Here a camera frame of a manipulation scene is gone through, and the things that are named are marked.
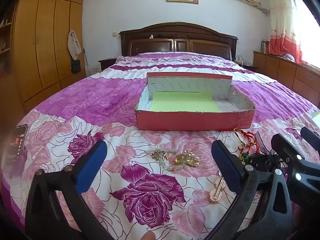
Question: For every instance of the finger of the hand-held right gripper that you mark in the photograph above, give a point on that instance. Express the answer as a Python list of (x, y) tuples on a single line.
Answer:
[(311, 136), (287, 150)]

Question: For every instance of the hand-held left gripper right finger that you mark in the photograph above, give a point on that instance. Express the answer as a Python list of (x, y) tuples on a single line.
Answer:
[(226, 165)]

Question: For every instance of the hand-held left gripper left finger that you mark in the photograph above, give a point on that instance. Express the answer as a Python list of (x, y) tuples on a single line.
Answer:
[(91, 165)]

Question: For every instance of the rose gold hair clip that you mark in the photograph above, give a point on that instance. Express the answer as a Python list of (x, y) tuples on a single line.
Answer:
[(217, 190)]

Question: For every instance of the black feather hair accessory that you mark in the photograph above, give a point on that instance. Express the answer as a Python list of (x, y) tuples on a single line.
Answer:
[(260, 160)]

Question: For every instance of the gold flower earring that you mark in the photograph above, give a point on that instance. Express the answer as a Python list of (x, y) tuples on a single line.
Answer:
[(183, 160)]

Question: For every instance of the pink cardboard box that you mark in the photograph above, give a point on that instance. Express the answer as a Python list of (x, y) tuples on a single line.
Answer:
[(195, 120)]

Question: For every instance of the person's left hand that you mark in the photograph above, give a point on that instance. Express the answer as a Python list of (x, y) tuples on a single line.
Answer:
[(147, 236)]

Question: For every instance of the pink floral bedspread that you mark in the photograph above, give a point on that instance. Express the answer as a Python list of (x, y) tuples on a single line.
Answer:
[(100, 100)]

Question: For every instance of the wooden low cabinet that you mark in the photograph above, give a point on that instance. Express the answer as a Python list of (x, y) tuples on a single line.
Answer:
[(280, 67)]

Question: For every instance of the green paper sheet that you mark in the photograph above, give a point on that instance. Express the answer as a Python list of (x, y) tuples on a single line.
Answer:
[(182, 101)]

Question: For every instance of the black smartphone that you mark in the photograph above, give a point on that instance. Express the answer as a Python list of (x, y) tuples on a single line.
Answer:
[(16, 142)]

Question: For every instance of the small black bag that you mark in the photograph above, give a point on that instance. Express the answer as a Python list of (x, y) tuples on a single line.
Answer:
[(75, 66)]

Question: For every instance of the thin white stick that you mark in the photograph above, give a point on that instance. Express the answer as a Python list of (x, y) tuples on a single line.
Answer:
[(86, 62)]

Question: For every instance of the pink floral curtain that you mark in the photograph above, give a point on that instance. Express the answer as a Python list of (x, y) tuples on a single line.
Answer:
[(282, 25)]

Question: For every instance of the beige cloth bag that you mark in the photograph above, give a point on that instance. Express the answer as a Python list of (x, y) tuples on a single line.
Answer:
[(74, 45)]

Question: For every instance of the wooden wardrobe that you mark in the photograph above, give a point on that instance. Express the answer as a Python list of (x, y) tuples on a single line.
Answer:
[(42, 42)]

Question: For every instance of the dark wooden headboard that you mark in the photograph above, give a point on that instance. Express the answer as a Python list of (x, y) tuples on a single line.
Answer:
[(175, 40)]

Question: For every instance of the open wooden shelf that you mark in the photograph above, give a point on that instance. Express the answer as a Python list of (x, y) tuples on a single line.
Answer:
[(5, 47)]

